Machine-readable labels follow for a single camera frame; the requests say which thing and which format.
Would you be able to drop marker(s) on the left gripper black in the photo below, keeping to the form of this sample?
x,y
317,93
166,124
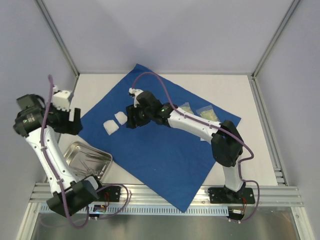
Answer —
x,y
72,127

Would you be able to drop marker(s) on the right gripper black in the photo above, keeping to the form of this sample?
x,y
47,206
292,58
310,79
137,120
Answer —
x,y
132,116

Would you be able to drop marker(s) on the white gauze pad large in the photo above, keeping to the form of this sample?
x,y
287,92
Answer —
x,y
110,126

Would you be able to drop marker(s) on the steel pointed scissors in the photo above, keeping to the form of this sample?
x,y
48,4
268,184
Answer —
x,y
91,166

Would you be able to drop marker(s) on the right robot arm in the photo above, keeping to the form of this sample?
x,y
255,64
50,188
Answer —
x,y
222,136

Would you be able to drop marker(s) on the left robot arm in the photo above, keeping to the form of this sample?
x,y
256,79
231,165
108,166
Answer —
x,y
38,122

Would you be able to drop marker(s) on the blue surgical drape cloth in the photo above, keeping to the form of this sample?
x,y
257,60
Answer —
x,y
171,162

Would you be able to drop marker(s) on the green packet in plastic left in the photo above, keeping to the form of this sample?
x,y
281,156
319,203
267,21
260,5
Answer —
x,y
186,108

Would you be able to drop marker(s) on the green packet in plastic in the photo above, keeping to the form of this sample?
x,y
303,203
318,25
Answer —
x,y
208,113
186,108

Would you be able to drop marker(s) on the stainless steel instrument tray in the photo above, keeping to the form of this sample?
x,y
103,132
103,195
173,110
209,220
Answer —
x,y
76,152

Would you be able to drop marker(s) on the green packet in plastic right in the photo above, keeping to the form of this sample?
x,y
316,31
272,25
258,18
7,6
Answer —
x,y
208,113

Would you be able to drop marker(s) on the small white green sachet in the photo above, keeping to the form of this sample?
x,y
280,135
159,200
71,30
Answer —
x,y
206,140

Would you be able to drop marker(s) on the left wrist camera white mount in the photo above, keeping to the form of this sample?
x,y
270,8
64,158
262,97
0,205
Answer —
x,y
61,99

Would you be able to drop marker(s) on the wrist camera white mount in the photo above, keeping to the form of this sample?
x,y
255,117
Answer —
x,y
134,93
61,99

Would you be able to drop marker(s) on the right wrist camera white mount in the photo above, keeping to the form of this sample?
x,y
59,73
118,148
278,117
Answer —
x,y
134,93

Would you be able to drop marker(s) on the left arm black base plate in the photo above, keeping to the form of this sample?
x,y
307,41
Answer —
x,y
110,194

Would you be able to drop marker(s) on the slotted cable duct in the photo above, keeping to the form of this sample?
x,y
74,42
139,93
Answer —
x,y
163,210

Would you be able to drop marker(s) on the aluminium frame post left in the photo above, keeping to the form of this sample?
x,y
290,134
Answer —
x,y
57,36

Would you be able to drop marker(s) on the aluminium frame post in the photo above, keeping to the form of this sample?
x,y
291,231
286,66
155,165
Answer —
x,y
57,36
276,37

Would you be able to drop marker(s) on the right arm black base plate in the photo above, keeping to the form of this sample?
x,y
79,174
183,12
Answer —
x,y
223,195

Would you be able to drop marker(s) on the aluminium side rail right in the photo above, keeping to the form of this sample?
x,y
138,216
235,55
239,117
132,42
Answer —
x,y
272,147

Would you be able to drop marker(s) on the aluminium frame post right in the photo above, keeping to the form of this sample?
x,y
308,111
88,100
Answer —
x,y
276,37

